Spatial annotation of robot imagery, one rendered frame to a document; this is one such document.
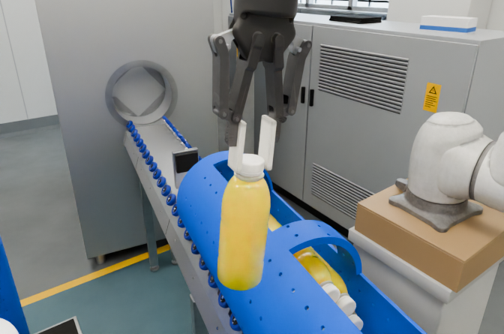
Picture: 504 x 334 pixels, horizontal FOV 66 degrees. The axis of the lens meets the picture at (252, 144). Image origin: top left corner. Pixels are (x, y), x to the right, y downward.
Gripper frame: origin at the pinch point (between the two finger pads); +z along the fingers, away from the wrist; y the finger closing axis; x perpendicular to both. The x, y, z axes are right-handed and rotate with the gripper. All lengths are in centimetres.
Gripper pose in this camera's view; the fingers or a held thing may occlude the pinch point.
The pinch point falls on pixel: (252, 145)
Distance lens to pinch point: 51.5
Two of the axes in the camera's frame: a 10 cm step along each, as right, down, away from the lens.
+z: -0.9, 9.3, 3.4
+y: -8.9, 0.8, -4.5
